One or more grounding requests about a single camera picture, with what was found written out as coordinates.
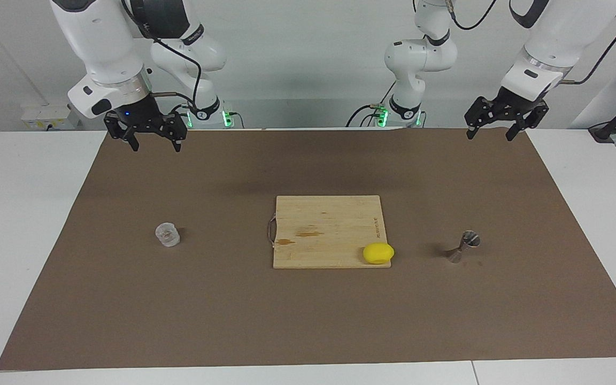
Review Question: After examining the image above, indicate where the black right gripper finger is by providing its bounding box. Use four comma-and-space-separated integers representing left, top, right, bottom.
104, 111, 140, 152
159, 113, 188, 153

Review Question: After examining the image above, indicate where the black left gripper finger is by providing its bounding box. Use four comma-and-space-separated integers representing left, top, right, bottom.
465, 96, 501, 141
506, 104, 549, 142

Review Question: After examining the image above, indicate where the clear glass cup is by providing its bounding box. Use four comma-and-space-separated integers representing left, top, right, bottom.
155, 222, 181, 248

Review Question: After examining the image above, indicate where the steel jigger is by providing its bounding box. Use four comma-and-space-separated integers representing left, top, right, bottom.
445, 230, 481, 264

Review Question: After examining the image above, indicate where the yellow lemon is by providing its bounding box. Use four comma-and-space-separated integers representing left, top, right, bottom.
363, 242, 395, 265

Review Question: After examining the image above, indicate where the wooden cutting board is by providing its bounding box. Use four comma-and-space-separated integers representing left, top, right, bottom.
268, 195, 392, 269

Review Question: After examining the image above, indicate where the brown table mat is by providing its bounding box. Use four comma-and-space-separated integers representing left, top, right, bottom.
0, 127, 616, 371

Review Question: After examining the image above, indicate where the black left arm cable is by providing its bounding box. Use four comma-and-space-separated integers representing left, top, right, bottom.
446, 0, 616, 86

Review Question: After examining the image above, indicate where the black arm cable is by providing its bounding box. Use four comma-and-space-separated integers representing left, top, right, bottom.
446, 0, 616, 86
121, 0, 203, 113

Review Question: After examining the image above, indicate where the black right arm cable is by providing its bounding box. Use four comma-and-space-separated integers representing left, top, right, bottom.
121, 0, 203, 113

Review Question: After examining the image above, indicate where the white wall socket box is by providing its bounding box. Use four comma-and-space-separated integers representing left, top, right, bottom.
21, 104, 80, 130

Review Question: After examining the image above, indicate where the black base cable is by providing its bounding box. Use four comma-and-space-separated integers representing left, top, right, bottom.
345, 80, 397, 128

